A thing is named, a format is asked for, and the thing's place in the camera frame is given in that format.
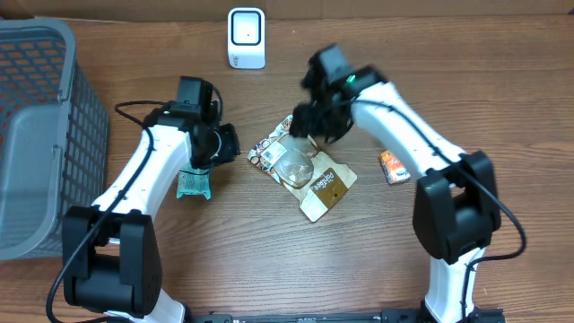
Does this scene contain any teal snack packet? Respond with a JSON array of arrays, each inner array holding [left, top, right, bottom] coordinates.
[[176, 163, 212, 200]]

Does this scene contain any beige powder pouch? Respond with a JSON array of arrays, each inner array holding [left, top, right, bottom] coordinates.
[[248, 116, 357, 223]]

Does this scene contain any orange tissue packet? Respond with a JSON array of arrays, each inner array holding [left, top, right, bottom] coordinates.
[[378, 151, 411, 185]]

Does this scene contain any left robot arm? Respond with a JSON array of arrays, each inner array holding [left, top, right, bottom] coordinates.
[[46, 76, 240, 322]]

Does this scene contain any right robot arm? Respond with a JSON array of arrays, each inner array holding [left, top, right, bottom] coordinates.
[[290, 45, 505, 322]]

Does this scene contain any white barcode scanner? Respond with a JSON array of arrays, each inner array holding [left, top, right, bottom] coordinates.
[[227, 7, 265, 69]]

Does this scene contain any grey plastic mesh basket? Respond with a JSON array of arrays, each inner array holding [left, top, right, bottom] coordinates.
[[1, 18, 109, 260]]

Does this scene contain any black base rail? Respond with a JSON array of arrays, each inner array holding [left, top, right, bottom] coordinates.
[[178, 307, 507, 323]]

